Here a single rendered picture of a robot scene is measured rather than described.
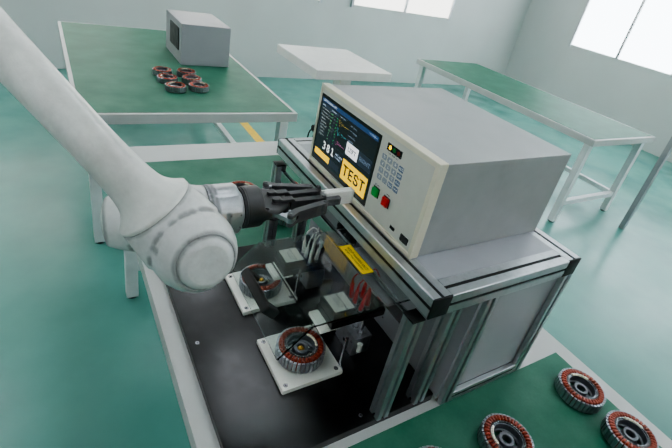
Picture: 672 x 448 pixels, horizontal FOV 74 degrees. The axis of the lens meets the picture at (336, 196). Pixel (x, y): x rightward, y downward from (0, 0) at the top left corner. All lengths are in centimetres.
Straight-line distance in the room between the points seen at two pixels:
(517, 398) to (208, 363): 74
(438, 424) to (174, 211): 78
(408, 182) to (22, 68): 61
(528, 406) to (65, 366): 167
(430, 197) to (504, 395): 61
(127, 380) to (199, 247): 155
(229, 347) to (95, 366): 108
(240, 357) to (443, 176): 61
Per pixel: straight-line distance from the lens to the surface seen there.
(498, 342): 116
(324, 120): 110
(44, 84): 64
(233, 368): 108
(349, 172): 102
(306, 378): 106
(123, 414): 197
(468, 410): 118
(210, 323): 116
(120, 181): 58
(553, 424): 127
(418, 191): 84
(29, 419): 204
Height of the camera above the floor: 161
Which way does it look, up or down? 28 degrees down
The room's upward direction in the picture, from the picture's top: 12 degrees clockwise
